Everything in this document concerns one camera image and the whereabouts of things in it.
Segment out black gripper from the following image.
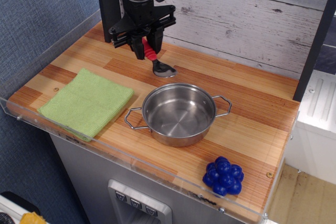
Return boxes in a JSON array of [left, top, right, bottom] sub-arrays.
[[109, 0, 176, 60]]

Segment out red handled metal spoon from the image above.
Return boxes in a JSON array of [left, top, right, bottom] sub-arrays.
[[142, 38, 177, 78]]

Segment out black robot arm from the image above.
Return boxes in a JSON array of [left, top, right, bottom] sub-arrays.
[[109, 0, 176, 60]]

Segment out green cloth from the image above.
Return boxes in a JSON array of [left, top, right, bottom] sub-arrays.
[[37, 68, 134, 142]]

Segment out stainless steel pot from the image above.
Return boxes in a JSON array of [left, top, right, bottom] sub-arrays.
[[124, 83, 232, 147]]

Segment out grey toy fridge cabinet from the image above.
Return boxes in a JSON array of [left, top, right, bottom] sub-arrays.
[[51, 135, 247, 223]]

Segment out blue toy grapes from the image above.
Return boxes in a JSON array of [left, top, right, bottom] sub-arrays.
[[202, 156, 245, 196]]

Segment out silver dispenser button panel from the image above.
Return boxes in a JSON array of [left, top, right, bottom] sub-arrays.
[[108, 179, 173, 223]]

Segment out white side cabinet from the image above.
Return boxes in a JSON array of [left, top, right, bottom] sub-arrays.
[[285, 70, 335, 184]]

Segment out yellow object bottom left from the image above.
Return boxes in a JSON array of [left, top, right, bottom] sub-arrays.
[[19, 212, 47, 224]]

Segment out clear acrylic guard rail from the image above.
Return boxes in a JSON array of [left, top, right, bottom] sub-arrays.
[[0, 14, 270, 222]]

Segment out dark right upright post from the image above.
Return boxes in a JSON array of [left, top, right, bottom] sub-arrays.
[[292, 0, 335, 102]]

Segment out black braided cable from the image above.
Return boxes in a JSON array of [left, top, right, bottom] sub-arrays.
[[0, 211, 18, 224]]

